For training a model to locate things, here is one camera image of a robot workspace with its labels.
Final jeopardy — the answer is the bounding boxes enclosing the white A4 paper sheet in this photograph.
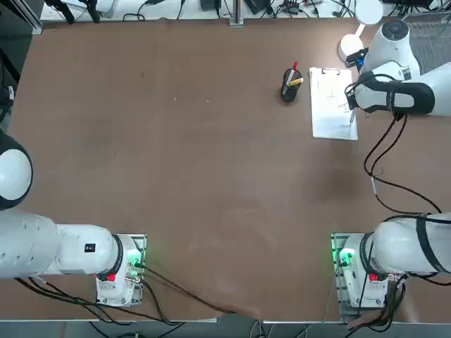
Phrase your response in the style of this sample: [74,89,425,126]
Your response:
[309,68,358,140]

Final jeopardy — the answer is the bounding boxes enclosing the black base cable bundle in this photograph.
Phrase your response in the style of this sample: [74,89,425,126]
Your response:
[13,276,184,325]

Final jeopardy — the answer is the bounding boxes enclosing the black mesh pen holder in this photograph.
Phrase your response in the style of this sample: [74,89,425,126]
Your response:
[280,68,303,104]

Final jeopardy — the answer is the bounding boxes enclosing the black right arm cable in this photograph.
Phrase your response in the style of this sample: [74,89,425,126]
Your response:
[364,112,443,215]

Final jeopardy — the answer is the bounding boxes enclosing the black table cable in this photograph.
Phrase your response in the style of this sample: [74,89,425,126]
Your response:
[140,265,237,315]

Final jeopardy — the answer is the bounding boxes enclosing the red black hub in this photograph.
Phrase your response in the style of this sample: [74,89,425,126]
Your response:
[281,0,304,15]

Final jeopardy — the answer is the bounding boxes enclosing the white clipboard with metal clip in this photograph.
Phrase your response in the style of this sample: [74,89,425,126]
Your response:
[309,66,359,141]

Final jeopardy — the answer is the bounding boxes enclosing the white round desk lamp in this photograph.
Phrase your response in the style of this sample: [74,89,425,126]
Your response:
[338,0,385,61]

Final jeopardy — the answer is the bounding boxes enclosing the silver mesh tray rack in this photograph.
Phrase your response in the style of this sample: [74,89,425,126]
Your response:
[401,13,451,75]

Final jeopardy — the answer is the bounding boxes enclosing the red pen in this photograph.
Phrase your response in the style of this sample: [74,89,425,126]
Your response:
[285,61,299,86]

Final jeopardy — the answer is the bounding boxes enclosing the aluminium camera post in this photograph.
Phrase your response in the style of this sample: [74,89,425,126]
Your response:
[229,0,245,27]

